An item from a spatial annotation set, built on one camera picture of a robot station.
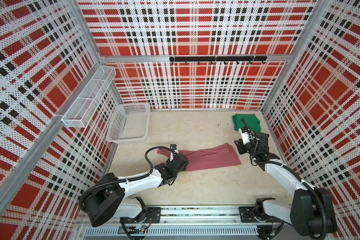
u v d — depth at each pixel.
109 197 0.42
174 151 0.75
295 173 0.49
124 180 0.47
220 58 0.90
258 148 0.66
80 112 0.93
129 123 1.15
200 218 0.73
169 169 0.65
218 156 0.96
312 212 0.40
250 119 1.11
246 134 0.76
